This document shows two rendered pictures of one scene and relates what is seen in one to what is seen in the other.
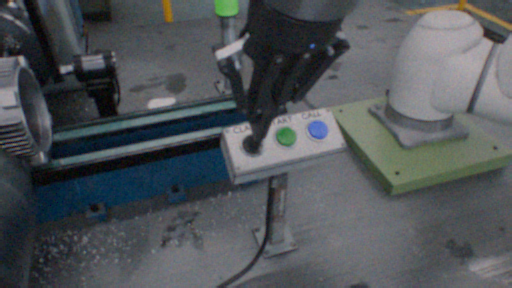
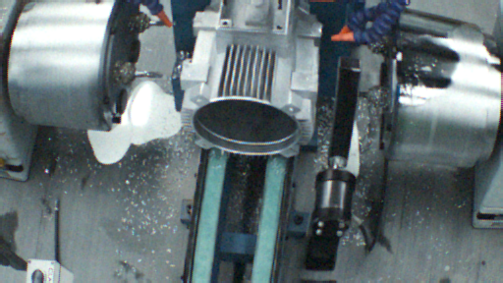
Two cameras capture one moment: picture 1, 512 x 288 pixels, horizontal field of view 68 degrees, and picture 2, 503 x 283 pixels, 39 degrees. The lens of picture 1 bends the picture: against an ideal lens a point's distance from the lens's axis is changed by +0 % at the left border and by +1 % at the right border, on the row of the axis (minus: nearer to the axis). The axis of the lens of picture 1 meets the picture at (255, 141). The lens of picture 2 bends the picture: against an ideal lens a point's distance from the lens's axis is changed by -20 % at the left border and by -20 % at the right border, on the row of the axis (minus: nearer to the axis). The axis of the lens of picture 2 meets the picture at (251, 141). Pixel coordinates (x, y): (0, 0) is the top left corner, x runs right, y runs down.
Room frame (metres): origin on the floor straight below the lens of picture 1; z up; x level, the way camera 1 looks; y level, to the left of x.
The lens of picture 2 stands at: (0.85, -0.15, 2.09)
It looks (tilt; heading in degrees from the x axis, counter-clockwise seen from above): 61 degrees down; 117
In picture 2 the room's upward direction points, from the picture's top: 2 degrees counter-clockwise
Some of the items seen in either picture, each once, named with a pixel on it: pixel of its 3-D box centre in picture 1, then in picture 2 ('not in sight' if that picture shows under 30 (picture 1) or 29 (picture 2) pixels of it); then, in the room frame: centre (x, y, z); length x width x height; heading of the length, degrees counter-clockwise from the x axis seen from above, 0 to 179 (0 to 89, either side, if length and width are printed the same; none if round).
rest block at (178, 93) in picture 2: not in sight; (195, 81); (0.40, 0.52, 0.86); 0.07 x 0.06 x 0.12; 19
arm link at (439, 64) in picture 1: (437, 63); not in sight; (0.77, -0.41, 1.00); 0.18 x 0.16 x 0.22; 56
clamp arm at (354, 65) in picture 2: (38, 21); (344, 117); (0.70, 0.41, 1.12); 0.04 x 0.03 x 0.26; 109
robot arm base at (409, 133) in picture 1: (413, 108); not in sight; (0.79, -0.40, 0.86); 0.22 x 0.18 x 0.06; 15
